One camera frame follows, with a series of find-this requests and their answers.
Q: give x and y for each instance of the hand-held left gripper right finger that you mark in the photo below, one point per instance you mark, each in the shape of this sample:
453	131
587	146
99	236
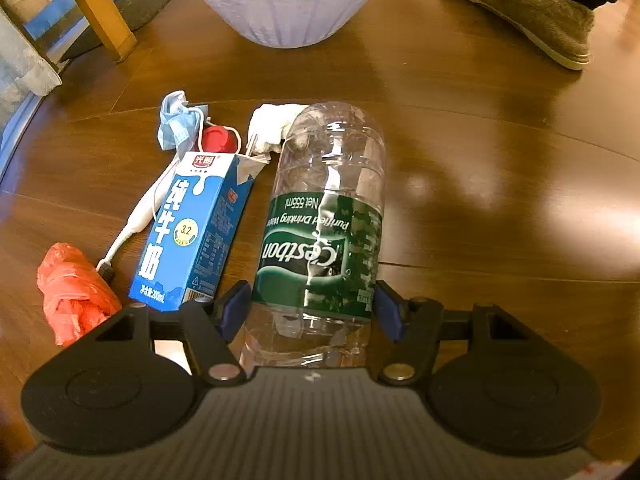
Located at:
391	311

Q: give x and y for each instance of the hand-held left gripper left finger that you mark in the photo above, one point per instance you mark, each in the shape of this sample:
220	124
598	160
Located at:
235	306

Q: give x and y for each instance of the blue milk carton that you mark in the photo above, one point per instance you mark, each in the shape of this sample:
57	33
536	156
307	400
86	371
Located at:
185	230

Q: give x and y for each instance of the clear plastic water bottle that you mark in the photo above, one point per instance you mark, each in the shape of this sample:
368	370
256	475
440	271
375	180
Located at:
320	185

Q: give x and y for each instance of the lavender plastic basket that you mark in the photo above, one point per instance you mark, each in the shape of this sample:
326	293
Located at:
280	15

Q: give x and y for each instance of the grey slipper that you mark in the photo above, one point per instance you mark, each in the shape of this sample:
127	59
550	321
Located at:
530	10

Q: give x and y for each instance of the white toothbrush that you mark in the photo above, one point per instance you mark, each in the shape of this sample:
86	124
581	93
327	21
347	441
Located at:
142	210

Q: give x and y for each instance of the white drinking straw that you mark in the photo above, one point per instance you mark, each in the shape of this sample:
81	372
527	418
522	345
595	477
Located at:
251	144

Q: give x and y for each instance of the red plastic bag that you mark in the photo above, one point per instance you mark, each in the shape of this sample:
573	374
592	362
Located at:
70	290

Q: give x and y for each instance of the red bottle cap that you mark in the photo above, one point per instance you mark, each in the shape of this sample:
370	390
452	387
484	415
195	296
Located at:
215	139

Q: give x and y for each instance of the crumpled white tissue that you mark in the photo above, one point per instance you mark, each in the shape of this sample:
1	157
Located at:
267	125

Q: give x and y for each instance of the blue face mask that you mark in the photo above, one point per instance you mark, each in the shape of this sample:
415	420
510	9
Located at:
172	120

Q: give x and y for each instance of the dark floor mat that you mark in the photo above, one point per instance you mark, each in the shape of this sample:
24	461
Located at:
145	10

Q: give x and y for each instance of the light blue starry curtain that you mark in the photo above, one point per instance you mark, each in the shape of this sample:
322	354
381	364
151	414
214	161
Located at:
20	65

